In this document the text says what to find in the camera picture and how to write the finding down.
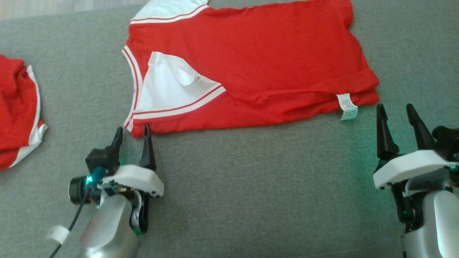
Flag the white cable tag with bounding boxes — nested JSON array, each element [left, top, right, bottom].
[[46, 225, 71, 245]]

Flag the large grey sofa seat cushion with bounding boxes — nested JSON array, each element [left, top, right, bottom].
[[0, 0, 459, 258]]

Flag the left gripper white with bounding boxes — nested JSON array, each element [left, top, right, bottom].
[[101, 124, 165, 234]]

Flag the red white basketball jersey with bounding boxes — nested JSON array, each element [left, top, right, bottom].
[[122, 0, 380, 139]]

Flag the red mesh shorts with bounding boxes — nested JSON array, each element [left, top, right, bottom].
[[0, 55, 48, 171]]

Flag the left black cable teal plug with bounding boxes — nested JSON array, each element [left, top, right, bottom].
[[48, 167, 106, 258]]

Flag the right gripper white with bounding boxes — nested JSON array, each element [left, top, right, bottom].
[[373, 104, 459, 231]]

